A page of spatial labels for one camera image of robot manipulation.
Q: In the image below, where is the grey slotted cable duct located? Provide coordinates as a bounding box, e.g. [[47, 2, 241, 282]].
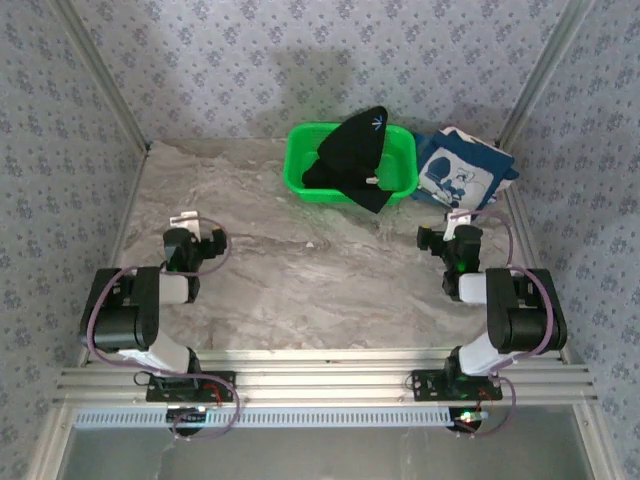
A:
[[73, 405, 484, 431]]

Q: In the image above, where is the blue printed folded t-shirt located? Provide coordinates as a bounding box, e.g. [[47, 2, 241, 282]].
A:
[[410, 125, 521, 212]]

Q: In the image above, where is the aluminium corner post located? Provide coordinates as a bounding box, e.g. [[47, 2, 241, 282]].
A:
[[499, 0, 597, 147], [52, 0, 152, 152]]

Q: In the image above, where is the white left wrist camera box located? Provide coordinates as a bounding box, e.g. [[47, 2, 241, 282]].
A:
[[169, 210, 202, 237]]

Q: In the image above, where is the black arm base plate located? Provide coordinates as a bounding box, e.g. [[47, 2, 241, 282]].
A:
[[144, 370, 238, 404], [410, 368, 503, 403]]

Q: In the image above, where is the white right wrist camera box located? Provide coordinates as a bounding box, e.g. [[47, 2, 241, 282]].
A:
[[444, 209, 473, 240]]

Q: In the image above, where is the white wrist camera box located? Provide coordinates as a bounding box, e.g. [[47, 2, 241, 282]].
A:
[[444, 209, 473, 240], [169, 210, 202, 237]]

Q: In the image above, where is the aluminium mounting rail frame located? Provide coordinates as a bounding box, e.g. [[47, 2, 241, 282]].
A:
[[54, 347, 599, 408]]

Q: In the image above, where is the black t-shirt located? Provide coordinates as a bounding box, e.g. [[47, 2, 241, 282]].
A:
[[300, 105, 394, 216]]

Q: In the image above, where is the black controller board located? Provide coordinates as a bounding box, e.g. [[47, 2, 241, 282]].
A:
[[447, 406, 489, 434], [165, 405, 209, 436]]

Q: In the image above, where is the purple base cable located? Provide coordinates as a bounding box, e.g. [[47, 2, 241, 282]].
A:
[[455, 376, 517, 441], [169, 378, 242, 443]]

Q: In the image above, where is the green plastic basket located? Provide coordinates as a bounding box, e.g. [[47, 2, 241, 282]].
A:
[[282, 122, 420, 206]]

